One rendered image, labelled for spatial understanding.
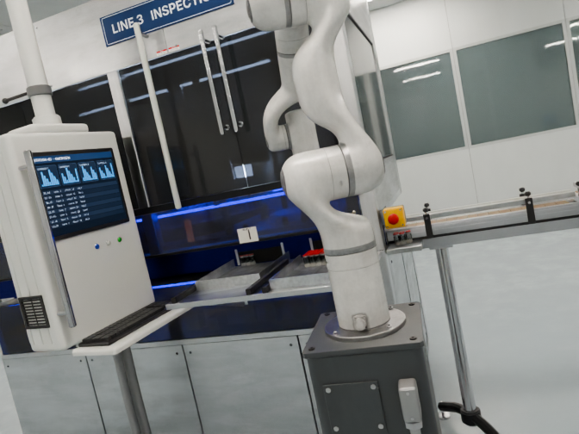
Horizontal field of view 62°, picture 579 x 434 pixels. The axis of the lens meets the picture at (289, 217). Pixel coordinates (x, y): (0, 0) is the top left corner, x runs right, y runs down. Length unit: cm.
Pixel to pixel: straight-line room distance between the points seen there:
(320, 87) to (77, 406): 215
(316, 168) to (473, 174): 543
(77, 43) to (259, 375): 162
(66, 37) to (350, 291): 176
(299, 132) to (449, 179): 505
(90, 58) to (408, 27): 480
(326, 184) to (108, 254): 116
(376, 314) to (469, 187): 537
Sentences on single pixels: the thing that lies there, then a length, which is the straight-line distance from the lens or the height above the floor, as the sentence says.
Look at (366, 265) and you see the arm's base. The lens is 107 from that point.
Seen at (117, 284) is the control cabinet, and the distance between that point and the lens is 202.
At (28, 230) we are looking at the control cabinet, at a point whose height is 123.
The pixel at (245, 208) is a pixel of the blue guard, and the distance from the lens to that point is 195.
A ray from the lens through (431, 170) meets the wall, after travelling 639.
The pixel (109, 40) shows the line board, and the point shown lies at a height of 192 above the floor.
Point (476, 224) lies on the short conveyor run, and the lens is 191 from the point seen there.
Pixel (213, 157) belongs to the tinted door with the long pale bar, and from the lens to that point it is 200.
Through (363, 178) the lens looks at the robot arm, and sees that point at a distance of 105.
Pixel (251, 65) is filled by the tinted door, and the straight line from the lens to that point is 194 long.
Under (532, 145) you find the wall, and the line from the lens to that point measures 645.
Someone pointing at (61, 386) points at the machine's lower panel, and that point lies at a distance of 280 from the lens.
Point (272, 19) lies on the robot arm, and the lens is 112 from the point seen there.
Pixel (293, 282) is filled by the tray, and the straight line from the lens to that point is 154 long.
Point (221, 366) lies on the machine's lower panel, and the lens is 222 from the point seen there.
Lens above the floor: 126
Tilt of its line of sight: 6 degrees down
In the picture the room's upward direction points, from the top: 12 degrees counter-clockwise
